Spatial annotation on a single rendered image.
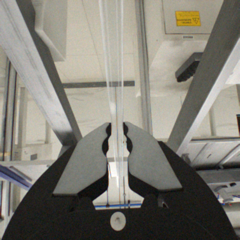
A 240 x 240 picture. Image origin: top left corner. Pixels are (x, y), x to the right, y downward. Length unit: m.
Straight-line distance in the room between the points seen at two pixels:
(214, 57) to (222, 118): 2.54
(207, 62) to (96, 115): 1.91
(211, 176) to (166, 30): 0.55
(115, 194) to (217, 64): 2.18
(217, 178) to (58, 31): 0.60
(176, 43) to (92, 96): 1.81
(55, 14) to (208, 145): 0.46
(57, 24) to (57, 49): 0.04
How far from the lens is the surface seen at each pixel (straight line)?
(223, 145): 0.47
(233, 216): 0.83
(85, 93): 2.21
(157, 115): 2.15
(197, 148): 0.43
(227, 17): 0.27
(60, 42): 0.22
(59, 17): 0.24
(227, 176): 0.60
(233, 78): 0.29
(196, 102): 0.29
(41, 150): 1.05
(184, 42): 0.54
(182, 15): 0.60
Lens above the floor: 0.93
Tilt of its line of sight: 6 degrees down
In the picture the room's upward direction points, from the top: 178 degrees clockwise
